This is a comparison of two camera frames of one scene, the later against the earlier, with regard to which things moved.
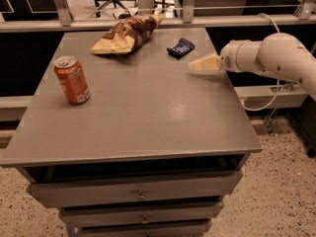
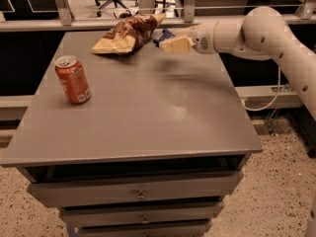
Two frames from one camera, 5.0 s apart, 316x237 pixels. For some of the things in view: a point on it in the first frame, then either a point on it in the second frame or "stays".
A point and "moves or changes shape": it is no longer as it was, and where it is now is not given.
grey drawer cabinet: [154, 152] stays
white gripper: [228, 58] -> [203, 37]
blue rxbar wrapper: [183, 47] moves or changes shape
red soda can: [73, 79] stays
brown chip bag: [127, 35] stays
